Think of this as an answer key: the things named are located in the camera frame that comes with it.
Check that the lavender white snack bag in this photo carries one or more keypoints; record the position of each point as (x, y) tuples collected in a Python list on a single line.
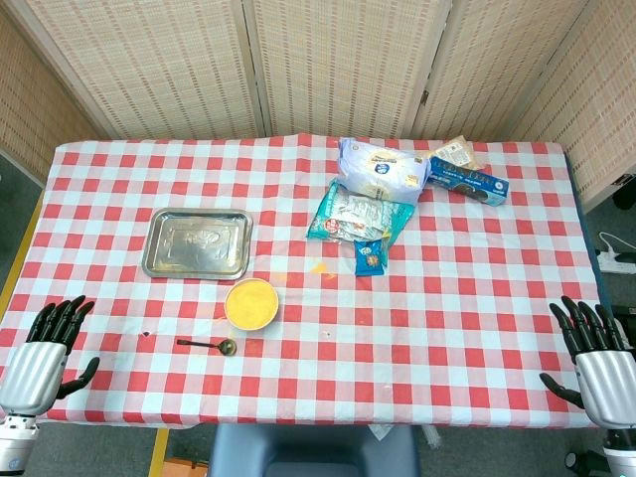
[(380, 169)]

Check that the red white checkered tablecloth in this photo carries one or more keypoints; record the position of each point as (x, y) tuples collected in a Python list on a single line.
[(348, 348)]

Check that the orange box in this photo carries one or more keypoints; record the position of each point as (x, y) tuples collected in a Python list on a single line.
[(186, 468)]

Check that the dark blue chair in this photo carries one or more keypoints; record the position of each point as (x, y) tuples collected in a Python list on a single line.
[(313, 449)]

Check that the blue cookie box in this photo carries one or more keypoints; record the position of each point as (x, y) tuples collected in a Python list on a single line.
[(467, 181)]

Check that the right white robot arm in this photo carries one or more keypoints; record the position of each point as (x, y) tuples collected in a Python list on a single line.
[(621, 454)]

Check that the tan snack packet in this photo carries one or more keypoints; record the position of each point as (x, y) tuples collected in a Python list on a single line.
[(459, 151)]

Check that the black equipment stand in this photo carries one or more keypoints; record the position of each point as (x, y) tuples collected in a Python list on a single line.
[(625, 194)]

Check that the small blue cookie packet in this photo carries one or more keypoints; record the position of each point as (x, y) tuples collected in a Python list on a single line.
[(370, 258)]

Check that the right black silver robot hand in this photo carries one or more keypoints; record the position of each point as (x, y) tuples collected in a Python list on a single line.
[(608, 382)]

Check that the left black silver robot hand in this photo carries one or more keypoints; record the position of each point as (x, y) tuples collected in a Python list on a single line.
[(35, 372)]

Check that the teal silver snack bag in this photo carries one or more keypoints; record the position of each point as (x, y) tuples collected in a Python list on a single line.
[(355, 216)]

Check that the rectangular steel tray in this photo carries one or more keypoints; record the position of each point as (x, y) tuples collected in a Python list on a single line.
[(197, 243)]

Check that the yellow bowl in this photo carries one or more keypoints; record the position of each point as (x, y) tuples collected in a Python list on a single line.
[(251, 304)]

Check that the woven folding screen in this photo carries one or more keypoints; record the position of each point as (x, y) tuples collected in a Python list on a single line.
[(338, 64)]

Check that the dark metal spoon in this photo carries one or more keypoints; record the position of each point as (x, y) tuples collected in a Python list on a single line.
[(227, 346)]

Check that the white power strip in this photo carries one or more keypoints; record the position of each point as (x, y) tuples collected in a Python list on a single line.
[(618, 262)]

